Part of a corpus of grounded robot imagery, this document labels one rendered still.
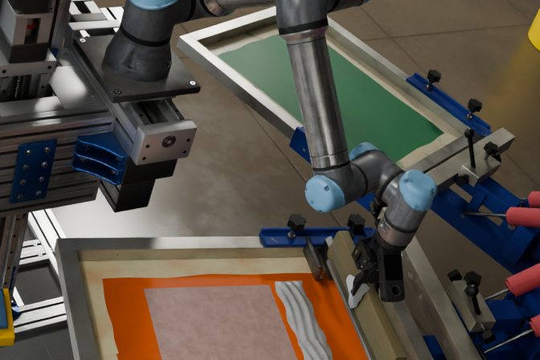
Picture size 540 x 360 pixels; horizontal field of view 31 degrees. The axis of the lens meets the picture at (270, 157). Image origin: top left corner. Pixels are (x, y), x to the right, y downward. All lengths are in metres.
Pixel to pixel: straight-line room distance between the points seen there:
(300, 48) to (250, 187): 2.21
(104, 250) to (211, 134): 2.10
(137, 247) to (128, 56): 0.42
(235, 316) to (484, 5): 4.32
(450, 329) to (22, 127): 1.04
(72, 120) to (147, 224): 1.55
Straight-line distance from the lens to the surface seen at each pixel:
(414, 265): 2.34
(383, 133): 2.87
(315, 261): 2.28
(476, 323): 2.25
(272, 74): 2.93
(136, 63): 2.18
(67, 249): 2.14
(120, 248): 2.17
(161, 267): 2.20
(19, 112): 2.18
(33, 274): 3.14
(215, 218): 3.81
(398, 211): 1.94
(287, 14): 1.82
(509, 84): 5.50
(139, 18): 2.13
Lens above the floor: 2.52
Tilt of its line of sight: 37 degrees down
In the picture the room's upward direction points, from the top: 21 degrees clockwise
